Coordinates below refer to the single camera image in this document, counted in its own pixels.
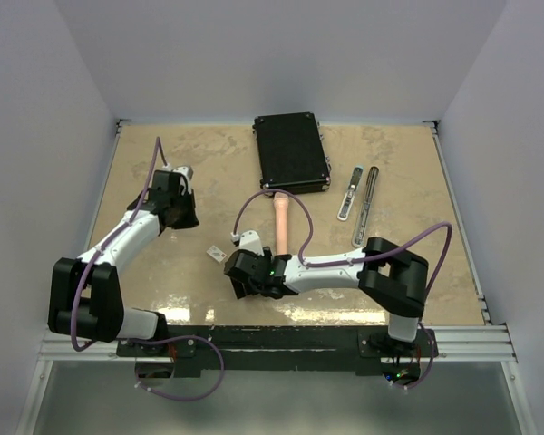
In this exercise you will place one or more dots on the black base bar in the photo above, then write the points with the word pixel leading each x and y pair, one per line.
pixel 362 350

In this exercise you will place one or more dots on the small white card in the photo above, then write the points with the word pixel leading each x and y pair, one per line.
pixel 217 254

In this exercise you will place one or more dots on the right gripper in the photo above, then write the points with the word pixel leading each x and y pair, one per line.
pixel 240 289

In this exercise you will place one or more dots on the pink toy microphone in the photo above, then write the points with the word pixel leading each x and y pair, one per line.
pixel 281 205

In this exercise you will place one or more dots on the light blue stapler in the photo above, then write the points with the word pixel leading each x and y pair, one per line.
pixel 349 196

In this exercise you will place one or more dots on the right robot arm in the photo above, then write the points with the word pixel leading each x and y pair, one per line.
pixel 394 278

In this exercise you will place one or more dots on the black hard case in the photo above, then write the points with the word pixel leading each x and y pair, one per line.
pixel 291 153

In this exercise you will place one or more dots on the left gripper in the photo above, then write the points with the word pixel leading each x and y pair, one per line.
pixel 191 221

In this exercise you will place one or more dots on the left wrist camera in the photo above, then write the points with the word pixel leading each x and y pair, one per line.
pixel 186 174

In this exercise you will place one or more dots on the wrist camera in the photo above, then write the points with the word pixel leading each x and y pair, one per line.
pixel 248 240
pixel 186 174

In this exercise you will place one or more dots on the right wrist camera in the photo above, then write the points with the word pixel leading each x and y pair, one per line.
pixel 248 240

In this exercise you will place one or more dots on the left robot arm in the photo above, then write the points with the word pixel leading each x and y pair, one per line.
pixel 85 298

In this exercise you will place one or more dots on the grey stapler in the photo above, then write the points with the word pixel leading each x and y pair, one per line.
pixel 362 221

